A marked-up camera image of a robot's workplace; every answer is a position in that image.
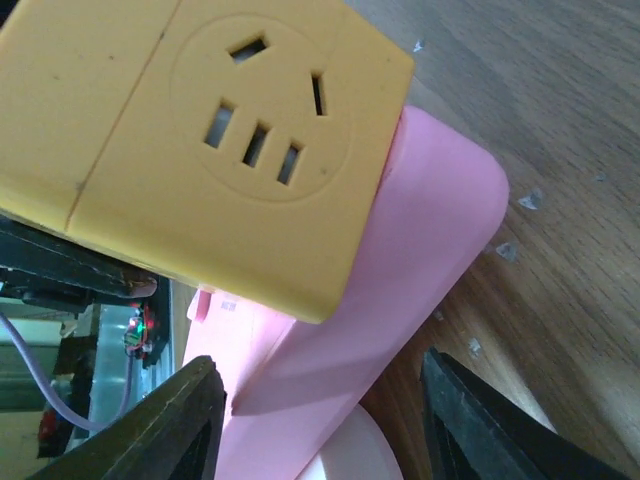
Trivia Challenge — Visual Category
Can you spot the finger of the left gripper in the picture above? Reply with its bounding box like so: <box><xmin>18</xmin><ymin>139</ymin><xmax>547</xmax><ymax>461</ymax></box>
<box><xmin>1</xmin><ymin>216</ymin><xmax>158</xmax><ymax>305</ymax></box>

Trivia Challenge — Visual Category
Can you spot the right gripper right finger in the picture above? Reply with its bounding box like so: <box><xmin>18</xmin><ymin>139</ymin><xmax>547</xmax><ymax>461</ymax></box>
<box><xmin>421</xmin><ymin>348</ymin><xmax>626</xmax><ymax>480</ymax></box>

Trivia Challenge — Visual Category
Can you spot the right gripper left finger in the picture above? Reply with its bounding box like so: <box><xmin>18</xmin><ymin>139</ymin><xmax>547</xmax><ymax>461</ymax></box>
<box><xmin>31</xmin><ymin>355</ymin><xmax>226</xmax><ymax>480</ymax></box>

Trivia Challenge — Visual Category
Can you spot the round pink power strip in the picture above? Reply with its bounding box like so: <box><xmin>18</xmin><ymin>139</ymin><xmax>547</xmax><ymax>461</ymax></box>
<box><xmin>298</xmin><ymin>405</ymin><xmax>403</xmax><ymax>480</ymax></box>

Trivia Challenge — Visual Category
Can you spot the pink triangular power socket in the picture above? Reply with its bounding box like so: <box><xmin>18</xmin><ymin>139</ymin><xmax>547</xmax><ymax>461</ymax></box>
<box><xmin>185</xmin><ymin>106</ymin><xmax>509</xmax><ymax>479</ymax></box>

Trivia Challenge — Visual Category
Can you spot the yellow cube socket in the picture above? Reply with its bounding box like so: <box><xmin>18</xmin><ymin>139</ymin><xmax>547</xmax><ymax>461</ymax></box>
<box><xmin>1</xmin><ymin>1</ymin><xmax>414</xmax><ymax>323</ymax></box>

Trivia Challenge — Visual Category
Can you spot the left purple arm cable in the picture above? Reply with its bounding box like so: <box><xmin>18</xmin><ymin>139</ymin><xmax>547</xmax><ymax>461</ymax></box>
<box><xmin>0</xmin><ymin>312</ymin><xmax>135</xmax><ymax>434</ymax></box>

